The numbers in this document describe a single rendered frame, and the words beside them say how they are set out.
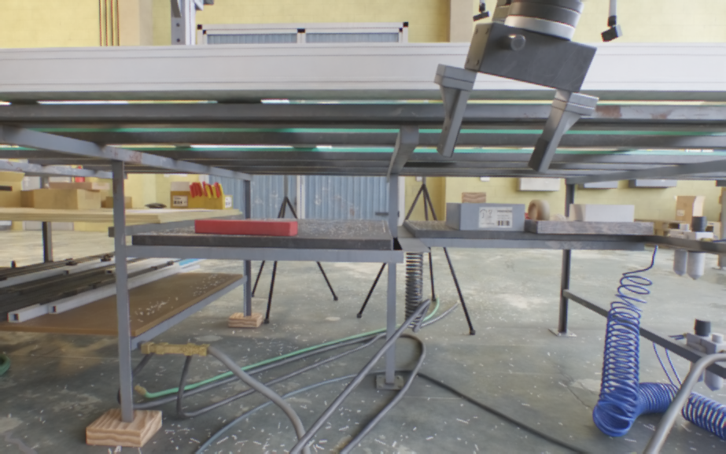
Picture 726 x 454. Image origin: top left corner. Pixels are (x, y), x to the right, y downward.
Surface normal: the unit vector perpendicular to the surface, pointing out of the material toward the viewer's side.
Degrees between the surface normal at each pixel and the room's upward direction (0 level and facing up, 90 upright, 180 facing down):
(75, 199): 90
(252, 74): 90
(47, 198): 90
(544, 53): 114
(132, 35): 90
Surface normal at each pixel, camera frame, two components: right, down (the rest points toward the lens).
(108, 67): -0.05, 0.07
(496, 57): 0.11, 0.46
